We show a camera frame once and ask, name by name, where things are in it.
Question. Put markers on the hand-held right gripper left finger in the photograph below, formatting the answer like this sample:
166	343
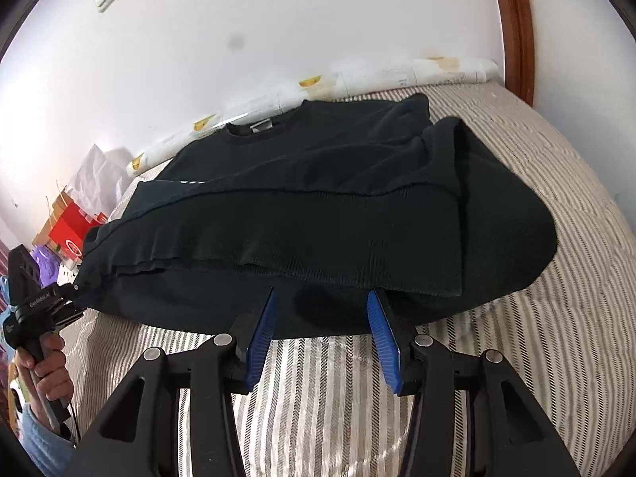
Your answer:
261	330

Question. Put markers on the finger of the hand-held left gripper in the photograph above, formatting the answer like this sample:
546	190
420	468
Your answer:
73	294

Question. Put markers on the white plastic bag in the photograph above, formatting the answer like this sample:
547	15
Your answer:
94	179

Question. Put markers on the person's left hand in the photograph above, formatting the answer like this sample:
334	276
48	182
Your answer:
54	372

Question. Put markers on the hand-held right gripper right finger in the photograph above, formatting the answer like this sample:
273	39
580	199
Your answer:
382	333

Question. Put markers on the striped bed cover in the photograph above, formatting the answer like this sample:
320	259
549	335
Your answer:
521	333

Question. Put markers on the purple plastic bag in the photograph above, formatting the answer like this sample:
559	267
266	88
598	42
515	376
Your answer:
45	264

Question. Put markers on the person's left forearm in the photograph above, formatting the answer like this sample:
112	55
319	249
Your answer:
39	437

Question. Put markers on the red paper bag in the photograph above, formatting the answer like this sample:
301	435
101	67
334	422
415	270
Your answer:
67	226

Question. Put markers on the black sweatshirt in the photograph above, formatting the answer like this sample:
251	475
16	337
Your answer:
323	228

